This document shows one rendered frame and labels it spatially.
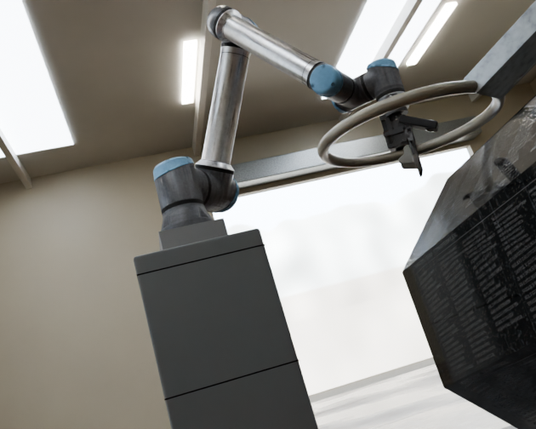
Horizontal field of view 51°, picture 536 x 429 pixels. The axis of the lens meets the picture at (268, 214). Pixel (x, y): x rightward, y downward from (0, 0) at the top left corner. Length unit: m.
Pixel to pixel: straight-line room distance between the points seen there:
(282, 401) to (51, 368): 6.40
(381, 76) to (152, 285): 0.93
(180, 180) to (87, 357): 6.08
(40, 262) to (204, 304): 6.60
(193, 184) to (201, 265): 0.36
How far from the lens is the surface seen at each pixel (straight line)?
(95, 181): 8.49
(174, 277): 1.73
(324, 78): 1.73
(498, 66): 1.38
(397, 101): 1.32
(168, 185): 1.97
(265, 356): 1.71
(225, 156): 2.12
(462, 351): 1.50
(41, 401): 7.95
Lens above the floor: 0.38
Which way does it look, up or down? 16 degrees up
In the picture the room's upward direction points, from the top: 17 degrees counter-clockwise
